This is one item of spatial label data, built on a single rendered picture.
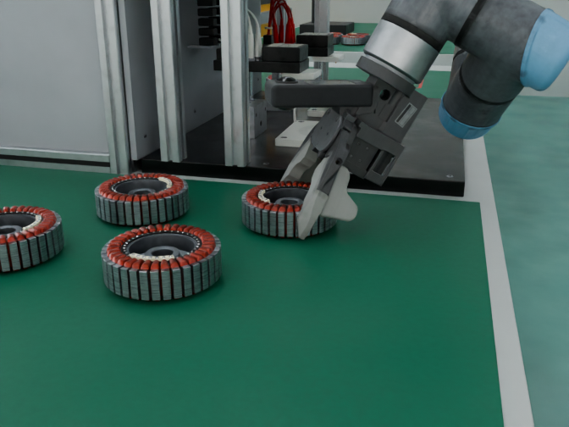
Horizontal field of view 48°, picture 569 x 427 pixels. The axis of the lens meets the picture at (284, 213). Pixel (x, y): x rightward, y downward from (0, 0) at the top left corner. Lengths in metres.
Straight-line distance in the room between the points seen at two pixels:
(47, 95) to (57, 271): 0.41
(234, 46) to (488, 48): 0.34
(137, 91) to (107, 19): 0.11
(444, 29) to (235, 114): 0.33
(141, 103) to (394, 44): 0.42
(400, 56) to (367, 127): 0.08
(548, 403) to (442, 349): 1.32
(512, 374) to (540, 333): 1.63
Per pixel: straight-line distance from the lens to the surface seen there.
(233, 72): 0.89
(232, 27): 0.89
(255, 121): 1.07
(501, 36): 0.71
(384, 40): 0.71
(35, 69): 1.02
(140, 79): 0.97
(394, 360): 0.50
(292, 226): 0.69
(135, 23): 0.96
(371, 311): 0.56
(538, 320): 2.20
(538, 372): 1.94
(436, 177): 0.88
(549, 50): 0.71
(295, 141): 1.01
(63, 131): 1.02
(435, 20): 0.71
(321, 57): 1.28
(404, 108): 0.73
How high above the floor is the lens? 1.02
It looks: 20 degrees down
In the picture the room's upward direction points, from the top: straight up
